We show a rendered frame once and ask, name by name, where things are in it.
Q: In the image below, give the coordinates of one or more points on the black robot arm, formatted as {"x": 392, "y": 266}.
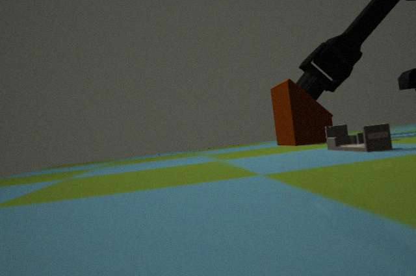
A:
{"x": 339, "y": 54}

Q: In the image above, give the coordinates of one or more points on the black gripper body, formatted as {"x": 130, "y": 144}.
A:
{"x": 407, "y": 80}

